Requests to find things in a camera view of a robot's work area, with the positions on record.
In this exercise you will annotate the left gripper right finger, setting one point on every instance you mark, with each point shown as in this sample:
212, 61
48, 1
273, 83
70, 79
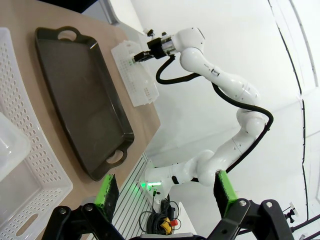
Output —
225, 192

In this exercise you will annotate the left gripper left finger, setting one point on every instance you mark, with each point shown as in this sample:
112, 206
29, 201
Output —
106, 197

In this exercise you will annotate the dark brown plastic tray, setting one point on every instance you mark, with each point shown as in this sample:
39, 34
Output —
82, 100

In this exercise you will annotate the yellow red emergency stop button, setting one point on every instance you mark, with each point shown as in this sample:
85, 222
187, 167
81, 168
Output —
167, 223

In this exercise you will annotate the translucent plastic conical flask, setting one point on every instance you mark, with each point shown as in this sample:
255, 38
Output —
10, 145

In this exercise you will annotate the small black white clamp mount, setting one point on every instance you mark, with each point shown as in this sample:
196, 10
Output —
292, 211

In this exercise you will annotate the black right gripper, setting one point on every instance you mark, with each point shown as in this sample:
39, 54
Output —
157, 48

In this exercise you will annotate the aluminium profile table frame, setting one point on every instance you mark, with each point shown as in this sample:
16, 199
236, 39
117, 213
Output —
130, 195

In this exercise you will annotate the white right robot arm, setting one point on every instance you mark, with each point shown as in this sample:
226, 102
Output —
232, 82

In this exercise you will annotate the white perforated plastic basket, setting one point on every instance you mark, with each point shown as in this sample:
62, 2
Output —
37, 150
135, 82

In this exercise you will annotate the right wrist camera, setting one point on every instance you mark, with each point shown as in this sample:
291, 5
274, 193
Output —
149, 32

